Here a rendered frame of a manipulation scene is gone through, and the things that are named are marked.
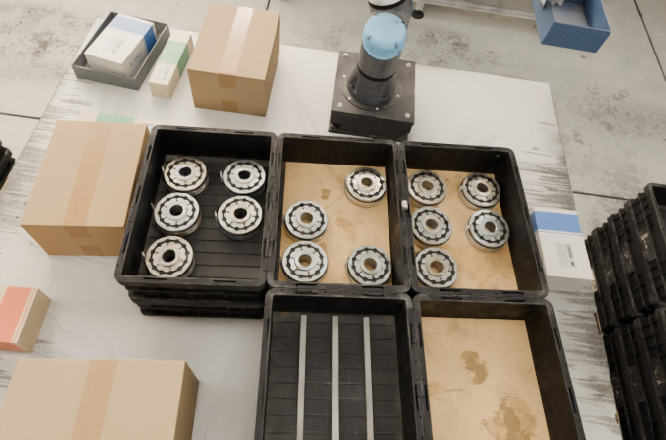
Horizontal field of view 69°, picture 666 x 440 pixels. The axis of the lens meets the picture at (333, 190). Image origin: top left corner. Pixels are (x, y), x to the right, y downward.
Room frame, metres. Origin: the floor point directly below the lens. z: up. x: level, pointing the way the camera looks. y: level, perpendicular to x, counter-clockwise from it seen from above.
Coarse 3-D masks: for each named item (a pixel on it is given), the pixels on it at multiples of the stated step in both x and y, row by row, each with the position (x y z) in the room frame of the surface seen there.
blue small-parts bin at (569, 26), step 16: (576, 0) 1.28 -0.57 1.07; (592, 0) 1.25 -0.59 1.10; (544, 16) 1.14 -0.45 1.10; (560, 16) 1.21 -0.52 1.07; (576, 16) 1.22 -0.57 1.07; (592, 16) 1.20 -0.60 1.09; (544, 32) 1.09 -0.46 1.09; (560, 32) 1.08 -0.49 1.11; (576, 32) 1.08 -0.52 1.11; (592, 32) 1.08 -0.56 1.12; (608, 32) 1.09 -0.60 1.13; (576, 48) 1.08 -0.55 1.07; (592, 48) 1.09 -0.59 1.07
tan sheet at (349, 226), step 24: (288, 168) 0.70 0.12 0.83; (312, 168) 0.71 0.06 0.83; (336, 168) 0.73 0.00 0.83; (384, 168) 0.76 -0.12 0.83; (288, 192) 0.63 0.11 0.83; (312, 192) 0.64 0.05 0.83; (336, 192) 0.66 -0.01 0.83; (336, 216) 0.59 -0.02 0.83; (360, 216) 0.60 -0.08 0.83; (384, 216) 0.61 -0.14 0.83; (288, 240) 0.50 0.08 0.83; (336, 240) 0.52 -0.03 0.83; (360, 240) 0.54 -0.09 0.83; (384, 240) 0.55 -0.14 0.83; (336, 264) 0.46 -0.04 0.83
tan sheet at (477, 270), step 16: (448, 176) 0.77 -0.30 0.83; (464, 176) 0.78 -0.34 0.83; (448, 192) 0.72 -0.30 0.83; (416, 208) 0.65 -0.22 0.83; (448, 208) 0.67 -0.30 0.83; (464, 208) 0.68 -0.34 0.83; (496, 208) 0.70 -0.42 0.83; (464, 224) 0.64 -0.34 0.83; (448, 240) 0.58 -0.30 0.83; (464, 240) 0.59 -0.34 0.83; (464, 256) 0.55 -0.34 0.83; (480, 256) 0.56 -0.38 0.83; (496, 256) 0.56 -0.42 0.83; (464, 272) 0.51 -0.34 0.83; (480, 272) 0.51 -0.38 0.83; (496, 272) 0.52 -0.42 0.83; (512, 272) 0.53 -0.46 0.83; (480, 288) 0.47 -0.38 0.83; (496, 288) 0.48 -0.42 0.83; (512, 288) 0.49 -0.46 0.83
